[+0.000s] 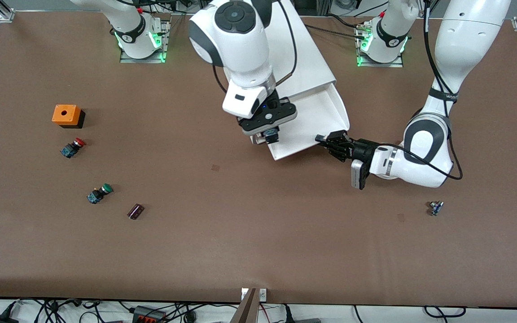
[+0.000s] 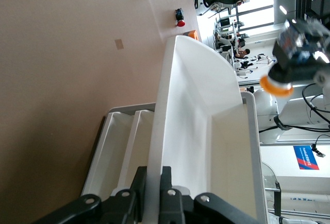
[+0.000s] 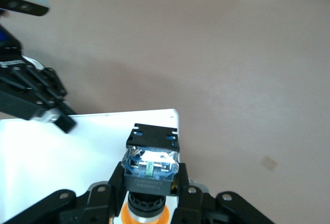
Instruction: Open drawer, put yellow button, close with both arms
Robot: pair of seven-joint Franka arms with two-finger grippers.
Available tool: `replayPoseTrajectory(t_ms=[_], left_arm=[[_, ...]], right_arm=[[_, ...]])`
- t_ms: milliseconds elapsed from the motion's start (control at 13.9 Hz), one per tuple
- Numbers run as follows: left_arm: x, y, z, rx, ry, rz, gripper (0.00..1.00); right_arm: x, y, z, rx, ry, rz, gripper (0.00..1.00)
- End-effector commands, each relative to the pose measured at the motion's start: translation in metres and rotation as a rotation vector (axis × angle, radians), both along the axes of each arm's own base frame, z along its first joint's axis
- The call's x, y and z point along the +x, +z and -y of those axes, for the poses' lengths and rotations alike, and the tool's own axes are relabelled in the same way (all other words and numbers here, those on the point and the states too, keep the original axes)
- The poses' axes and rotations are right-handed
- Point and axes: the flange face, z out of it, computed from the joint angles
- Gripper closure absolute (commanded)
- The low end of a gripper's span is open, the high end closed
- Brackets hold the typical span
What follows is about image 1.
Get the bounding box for green push button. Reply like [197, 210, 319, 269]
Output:
[87, 183, 114, 205]

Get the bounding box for brown camera post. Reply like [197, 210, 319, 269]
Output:
[230, 288, 259, 323]

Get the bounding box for red push button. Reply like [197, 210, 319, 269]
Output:
[60, 138, 87, 159]

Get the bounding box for black orange power strip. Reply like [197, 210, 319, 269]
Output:
[132, 305, 167, 323]

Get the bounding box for orange button box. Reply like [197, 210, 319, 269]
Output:
[52, 105, 86, 129]

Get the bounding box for black looped cable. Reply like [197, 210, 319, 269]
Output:
[423, 306, 467, 319]

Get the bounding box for black base cable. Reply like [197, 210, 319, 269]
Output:
[306, 23, 369, 40]

